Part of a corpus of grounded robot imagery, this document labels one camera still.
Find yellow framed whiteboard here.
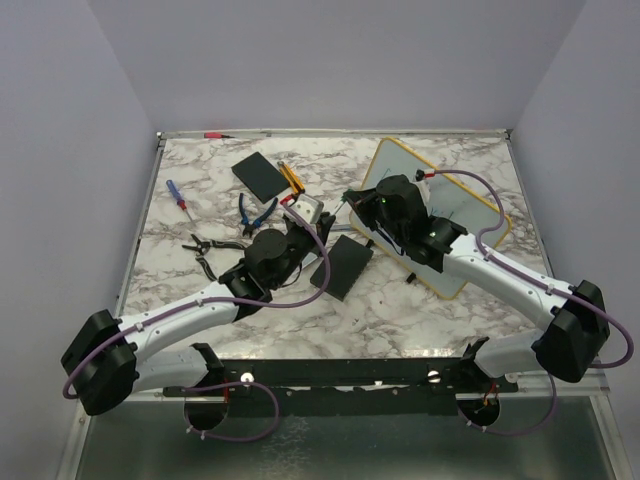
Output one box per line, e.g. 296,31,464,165
349,138,499,300

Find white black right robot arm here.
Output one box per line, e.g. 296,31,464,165
344,174,610,391

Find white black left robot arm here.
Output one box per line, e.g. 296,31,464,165
61,211,335,415

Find white grey rectangular eraser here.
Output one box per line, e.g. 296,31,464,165
300,252,320,270

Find large dark grey foam block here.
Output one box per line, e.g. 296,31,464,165
325,235,373,301

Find yellow black utility knife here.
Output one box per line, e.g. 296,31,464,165
277,161,305,195

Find small dark grey foam block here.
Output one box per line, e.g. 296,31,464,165
231,152,289,204

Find blue red screwdriver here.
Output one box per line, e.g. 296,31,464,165
166,180,193,222

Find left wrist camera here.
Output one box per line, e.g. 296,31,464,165
281,193,324,225

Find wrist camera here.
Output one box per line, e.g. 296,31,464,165
413,169,435,205
281,193,324,225

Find blue handled pliers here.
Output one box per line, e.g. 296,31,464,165
238,193,278,238

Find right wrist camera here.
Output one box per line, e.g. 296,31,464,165
413,169,435,205

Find black front mounting rail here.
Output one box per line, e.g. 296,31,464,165
162,342,521,417

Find red marker on rail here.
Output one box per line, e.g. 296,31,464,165
203,132,235,139

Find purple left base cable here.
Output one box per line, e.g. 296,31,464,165
182,382,281,443

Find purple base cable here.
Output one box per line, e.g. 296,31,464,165
182,382,281,443
462,372,559,436

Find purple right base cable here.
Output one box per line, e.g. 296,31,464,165
462,372,559,436

